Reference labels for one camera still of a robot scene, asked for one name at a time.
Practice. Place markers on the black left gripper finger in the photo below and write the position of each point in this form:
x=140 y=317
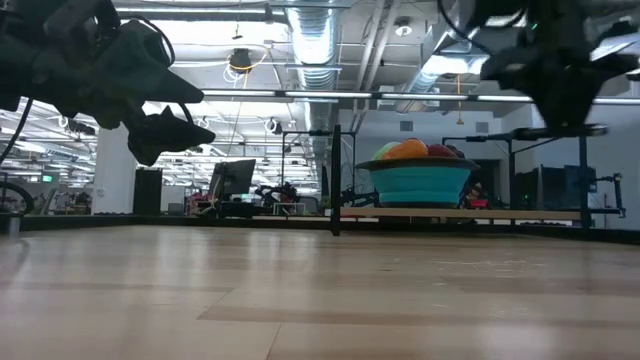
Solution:
x=165 y=137
x=145 y=70

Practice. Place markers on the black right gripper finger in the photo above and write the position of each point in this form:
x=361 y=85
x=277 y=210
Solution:
x=552 y=105
x=577 y=107

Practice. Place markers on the dark red apple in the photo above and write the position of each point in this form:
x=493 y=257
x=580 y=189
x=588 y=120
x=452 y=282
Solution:
x=440 y=151

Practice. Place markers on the orange wrinkled fruit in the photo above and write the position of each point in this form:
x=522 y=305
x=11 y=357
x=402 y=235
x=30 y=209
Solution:
x=407 y=149

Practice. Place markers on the light green cabbage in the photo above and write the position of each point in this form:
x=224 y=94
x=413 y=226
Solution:
x=384 y=151

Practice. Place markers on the black background robot arm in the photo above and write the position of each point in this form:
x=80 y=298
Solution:
x=277 y=192

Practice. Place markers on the black background cabinet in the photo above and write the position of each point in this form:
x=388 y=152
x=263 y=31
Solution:
x=148 y=191

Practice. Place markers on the white pillar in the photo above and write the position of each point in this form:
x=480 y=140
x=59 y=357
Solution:
x=115 y=165

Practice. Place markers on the dark background monitor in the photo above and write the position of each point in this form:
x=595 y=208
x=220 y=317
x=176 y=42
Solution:
x=234 y=177

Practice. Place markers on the black ceiling-mounted device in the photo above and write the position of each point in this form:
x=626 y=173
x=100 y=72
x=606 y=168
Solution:
x=240 y=60

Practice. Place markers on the person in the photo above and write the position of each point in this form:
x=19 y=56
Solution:
x=475 y=196

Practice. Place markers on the teal bowl with grey rim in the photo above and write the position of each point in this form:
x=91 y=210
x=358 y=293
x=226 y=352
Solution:
x=420 y=182

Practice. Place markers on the round ceiling fixture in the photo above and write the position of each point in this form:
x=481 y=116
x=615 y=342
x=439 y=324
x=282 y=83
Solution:
x=403 y=29

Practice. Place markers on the overhead light bar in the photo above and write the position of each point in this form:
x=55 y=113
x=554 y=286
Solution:
x=350 y=95

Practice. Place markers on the black background station frame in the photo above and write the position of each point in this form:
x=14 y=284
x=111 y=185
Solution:
x=583 y=175

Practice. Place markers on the grey wall vent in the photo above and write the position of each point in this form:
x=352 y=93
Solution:
x=406 y=125

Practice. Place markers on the silver ventilation duct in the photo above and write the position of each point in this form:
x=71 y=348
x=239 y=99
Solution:
x=312 y=50

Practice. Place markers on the black upright shelf post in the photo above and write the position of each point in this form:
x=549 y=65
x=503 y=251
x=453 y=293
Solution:
x=336 y=180

